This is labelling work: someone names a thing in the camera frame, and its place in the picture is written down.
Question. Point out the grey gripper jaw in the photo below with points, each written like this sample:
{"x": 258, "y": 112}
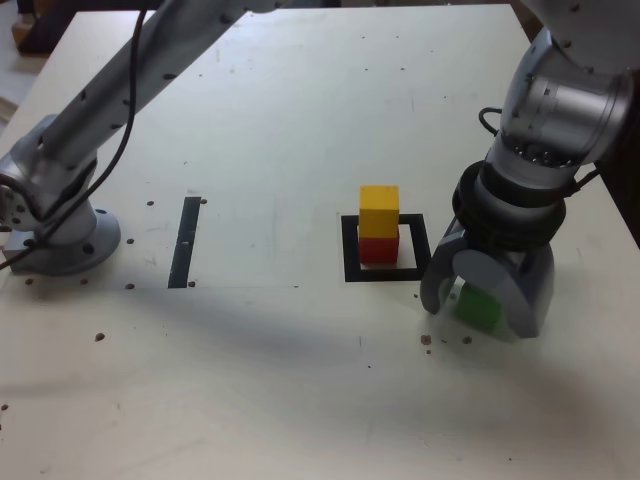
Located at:
{"x": 432, "y": 280}
{"x": 530, "y": 290}

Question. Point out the green cube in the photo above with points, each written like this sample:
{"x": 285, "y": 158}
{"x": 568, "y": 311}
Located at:
{"x": 477, "y": 307}

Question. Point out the red cube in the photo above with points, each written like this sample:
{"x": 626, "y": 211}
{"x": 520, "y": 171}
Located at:
{"x": 380, "y": 250}

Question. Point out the yellow cube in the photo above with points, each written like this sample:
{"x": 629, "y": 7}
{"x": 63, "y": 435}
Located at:
{"x": 379, "y": 210}

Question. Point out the black tape square outline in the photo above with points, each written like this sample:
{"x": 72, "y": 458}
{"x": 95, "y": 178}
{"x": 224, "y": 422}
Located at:
{"x": 350, "y": 250}

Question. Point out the black tape strip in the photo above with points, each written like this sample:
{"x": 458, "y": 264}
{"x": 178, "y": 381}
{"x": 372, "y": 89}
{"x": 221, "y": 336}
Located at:
{"x": 182, "y": 250}

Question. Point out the dark background object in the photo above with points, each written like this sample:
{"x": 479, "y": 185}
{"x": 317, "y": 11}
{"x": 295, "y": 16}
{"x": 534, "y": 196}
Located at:
{"x": 40, "y": 30}

